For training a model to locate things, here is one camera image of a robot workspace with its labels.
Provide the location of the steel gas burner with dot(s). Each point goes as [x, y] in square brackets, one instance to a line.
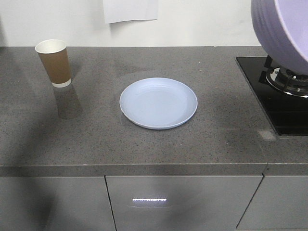
[287, 81]

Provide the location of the brown paper cup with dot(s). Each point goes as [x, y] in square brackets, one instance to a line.
[54, 57]

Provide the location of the black glass gas hob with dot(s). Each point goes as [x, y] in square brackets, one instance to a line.
[288, 114]

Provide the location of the white paper sheet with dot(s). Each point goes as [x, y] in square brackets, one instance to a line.
[129, 10]

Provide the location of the grey cabinet drawer front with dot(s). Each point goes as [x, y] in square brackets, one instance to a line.
[180, 203]

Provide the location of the grey cabinet door right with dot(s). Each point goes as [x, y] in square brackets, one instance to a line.
[280, 202]

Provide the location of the purple plastic bowl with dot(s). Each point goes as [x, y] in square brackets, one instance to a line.
[281, 27]

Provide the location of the grey cabinet door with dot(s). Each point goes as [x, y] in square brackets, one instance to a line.
[280, 202]
[55, 204]

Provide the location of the light blue plastic plate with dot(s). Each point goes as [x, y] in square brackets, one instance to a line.
[158, 103]

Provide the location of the grey cabinet door left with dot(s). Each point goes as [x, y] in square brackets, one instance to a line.
[55, 204]

